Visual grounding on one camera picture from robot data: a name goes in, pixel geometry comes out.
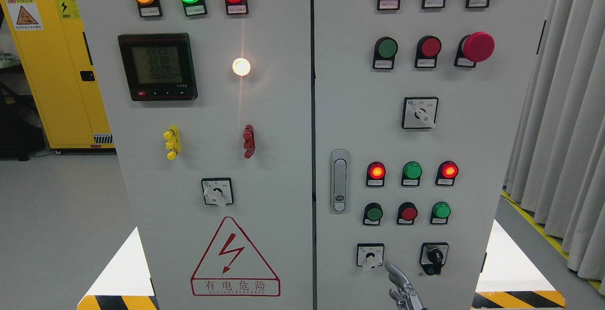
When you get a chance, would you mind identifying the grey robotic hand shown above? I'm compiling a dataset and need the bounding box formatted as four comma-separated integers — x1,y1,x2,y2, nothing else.
384,262,426,310

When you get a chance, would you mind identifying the silver door handle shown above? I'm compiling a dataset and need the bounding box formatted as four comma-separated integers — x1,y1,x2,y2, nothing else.
330,150,350,212

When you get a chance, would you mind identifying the red push button lower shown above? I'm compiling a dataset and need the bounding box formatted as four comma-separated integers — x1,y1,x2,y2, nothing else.
396,202,418,225

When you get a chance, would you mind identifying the red push button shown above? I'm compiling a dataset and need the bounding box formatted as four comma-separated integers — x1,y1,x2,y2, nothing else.
414,35,441,69
396,202,418,225

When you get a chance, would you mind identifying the green push button lower left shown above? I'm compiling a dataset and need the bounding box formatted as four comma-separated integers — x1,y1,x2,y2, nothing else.
362,202,384,226

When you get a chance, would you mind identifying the green push button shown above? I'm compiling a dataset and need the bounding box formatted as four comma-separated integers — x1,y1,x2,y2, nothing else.
430,201,451,225
372,36,399,69
362,202,384,226

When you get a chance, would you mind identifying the green push button lower right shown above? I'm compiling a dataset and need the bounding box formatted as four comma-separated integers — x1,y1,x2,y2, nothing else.
430,201,451,225

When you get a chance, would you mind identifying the green light middle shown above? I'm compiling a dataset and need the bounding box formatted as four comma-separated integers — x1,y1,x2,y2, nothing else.
400,161,423,187

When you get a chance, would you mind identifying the red lit light middle left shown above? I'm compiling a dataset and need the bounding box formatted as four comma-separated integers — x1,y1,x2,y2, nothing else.
365,162,386,187

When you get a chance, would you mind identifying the red lit light middle right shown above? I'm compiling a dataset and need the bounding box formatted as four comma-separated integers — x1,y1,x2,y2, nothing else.
435,161,459,186

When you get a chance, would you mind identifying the red electric hazard sign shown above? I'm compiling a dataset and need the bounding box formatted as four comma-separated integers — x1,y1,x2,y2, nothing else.
190,216,281,297

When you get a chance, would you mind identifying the grey curtain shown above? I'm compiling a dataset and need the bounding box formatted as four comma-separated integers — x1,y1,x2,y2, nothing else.
505,0,605,281

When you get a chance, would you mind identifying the grey electrical cabinet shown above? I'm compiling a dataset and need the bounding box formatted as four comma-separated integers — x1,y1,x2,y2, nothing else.
78,0,549,310

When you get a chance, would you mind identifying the red terminal connector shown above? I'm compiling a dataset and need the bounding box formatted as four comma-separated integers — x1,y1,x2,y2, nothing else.
242,124,255,159

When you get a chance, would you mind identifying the green push button upper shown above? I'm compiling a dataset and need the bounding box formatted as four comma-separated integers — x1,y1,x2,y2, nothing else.
372,36,399,69

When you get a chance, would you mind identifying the red push button upper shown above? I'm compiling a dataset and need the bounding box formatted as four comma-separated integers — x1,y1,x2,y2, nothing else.
414,35,441,69

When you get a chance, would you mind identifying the red emergency stop button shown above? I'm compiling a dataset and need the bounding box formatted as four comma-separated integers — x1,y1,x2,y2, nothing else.
454,32,495,68

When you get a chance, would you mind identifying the yellow terminal connector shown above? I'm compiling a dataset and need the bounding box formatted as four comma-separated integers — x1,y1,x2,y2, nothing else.
164,125,182,161

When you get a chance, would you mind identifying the white lit indicator light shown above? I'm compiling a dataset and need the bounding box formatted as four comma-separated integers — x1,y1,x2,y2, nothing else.
232,57,251,77

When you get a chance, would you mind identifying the black digital power meter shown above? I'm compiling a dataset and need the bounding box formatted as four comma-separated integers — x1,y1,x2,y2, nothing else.
118,33,198,101

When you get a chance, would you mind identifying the yellow safety cabinet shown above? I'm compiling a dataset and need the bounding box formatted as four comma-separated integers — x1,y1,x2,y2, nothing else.
1,0,114,150

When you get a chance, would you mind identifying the black key selector switch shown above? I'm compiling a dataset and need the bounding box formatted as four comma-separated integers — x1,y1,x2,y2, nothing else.
419,242,449,276

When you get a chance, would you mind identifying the lower white rotary switch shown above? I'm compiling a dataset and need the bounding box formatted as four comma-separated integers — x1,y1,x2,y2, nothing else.
356,243,385,272

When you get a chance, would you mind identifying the right door upper rotary switch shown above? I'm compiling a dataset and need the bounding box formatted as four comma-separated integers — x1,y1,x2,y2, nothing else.
401,96,439,129

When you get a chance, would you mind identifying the door rotary switch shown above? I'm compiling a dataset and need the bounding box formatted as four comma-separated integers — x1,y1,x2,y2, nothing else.
401,96,439,129
201,177,235,207

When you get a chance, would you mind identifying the left door rotary switch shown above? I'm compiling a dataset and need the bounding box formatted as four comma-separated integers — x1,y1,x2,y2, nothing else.
201,177,235,207

